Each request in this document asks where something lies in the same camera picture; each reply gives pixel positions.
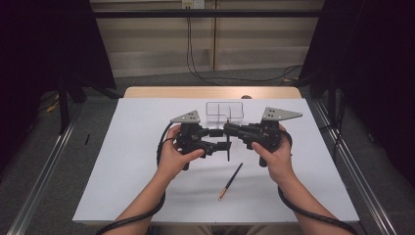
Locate person's left hand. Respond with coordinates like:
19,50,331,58
157,124,206,180

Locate black curtain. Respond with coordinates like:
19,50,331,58
298,0,415,180
0,0,117,172

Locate white table cover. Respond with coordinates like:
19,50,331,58
71,97,360,225

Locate black hanging wall cables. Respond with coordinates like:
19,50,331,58
185,16,303,87

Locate black metal stand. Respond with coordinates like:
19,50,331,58
327,70,347,145
57,72,88,135

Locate black chopstick with copper tip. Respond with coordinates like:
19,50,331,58
218,163,244,201
226,119,232,163

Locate clear plastic organizer box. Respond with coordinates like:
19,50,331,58
205,101,245,133

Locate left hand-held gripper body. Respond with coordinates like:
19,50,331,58
169,110,218,171

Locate black horizontal bar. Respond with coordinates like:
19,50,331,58
62,9,325,20

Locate person's right hand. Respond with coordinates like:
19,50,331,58
251,124,295,185

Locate white wall outlet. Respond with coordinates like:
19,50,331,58
181,0,206,10

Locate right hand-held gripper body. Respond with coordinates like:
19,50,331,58
243,107,303,168

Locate aluminium floor rail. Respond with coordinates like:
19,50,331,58
6,106,83,235
312,99,398,235

